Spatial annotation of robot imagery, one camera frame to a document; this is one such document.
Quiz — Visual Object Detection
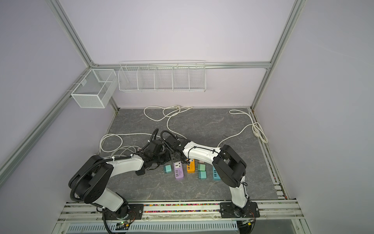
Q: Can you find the orange power strip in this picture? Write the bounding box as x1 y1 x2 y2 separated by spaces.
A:
187 159 195 174

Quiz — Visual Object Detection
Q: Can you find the purple power strip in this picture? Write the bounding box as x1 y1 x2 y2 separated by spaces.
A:
173 161 184 179

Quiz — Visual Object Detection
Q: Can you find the green plug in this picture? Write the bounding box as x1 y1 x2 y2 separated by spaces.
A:
198 164 206 172

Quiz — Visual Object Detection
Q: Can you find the teal power strip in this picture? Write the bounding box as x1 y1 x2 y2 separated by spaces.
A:
213 167 221 180

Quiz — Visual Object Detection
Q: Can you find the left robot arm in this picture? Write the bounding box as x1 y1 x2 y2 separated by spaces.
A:
68 128 169 217

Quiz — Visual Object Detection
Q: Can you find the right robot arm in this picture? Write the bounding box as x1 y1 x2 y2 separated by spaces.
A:
160 130 249 209

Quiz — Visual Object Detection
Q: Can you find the white mesh box basket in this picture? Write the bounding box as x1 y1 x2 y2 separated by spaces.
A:
71 69 118 109

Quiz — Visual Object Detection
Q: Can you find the white cable of orange strip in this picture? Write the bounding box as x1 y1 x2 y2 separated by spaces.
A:
162 106 193 140

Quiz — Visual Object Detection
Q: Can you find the white cable of purple strip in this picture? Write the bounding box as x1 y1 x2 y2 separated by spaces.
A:
98 105 182 154

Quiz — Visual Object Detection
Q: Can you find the white cable of black strip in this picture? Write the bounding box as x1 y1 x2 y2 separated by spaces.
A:
96 144 141 160

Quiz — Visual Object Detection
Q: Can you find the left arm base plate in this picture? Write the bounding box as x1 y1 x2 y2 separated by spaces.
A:
104 203 144 220

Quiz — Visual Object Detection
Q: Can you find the white wire wall basket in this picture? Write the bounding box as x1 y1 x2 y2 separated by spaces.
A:
117 60 206 92

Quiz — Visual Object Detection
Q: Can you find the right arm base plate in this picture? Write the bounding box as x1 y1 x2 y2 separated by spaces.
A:
219 201 261 218

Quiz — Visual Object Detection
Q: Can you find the white cable of teal strip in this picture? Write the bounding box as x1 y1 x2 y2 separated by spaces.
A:
217 109 268 148

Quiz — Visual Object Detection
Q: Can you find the white vented cable duct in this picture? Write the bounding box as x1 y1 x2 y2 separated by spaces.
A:
65 221 239 234

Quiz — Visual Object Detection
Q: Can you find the aluminium front rail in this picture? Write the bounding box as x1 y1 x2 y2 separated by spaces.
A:
57 200 305 223

